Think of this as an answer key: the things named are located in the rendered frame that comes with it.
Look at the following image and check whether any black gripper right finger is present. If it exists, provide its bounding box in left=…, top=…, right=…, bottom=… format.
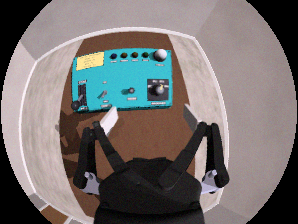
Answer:
left=158, top=104, right=230, bottom=194

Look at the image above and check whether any dark teal box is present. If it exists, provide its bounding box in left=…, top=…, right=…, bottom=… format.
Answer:
left=71, top=48, right=172, bottom=114

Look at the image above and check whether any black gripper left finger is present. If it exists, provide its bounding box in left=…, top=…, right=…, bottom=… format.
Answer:
left=73, top=107, right=140, bottom=195

